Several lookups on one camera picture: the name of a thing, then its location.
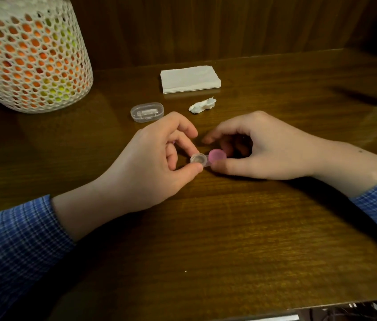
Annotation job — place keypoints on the person's right thumb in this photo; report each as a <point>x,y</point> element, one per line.
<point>235,170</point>

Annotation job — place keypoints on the person's left hand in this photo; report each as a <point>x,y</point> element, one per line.
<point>135,170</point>

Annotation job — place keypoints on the pink lens case cap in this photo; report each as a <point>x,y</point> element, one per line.
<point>216,155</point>

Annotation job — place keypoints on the clear contact lens case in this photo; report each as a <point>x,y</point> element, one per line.
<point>198,159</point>

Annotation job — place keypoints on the person's right forearm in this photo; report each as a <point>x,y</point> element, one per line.
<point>352,167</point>

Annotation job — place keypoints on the person's left thumb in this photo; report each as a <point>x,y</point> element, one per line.
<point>183,178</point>

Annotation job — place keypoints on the clear oval plastic box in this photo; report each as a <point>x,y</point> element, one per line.
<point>146,112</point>

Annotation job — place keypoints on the folded white napkin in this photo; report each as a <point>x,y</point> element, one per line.
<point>190,79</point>

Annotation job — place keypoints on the white mesh basket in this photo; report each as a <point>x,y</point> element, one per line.
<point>24,63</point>

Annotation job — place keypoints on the person's left middle finger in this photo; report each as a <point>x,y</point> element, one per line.
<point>188,146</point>

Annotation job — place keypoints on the crumpled white tissue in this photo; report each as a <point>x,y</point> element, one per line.
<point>202,105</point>

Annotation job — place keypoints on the person's left forearm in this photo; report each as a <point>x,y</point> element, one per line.
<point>41,237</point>

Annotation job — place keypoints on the person's right hand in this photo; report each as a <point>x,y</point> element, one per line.
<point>282,153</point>

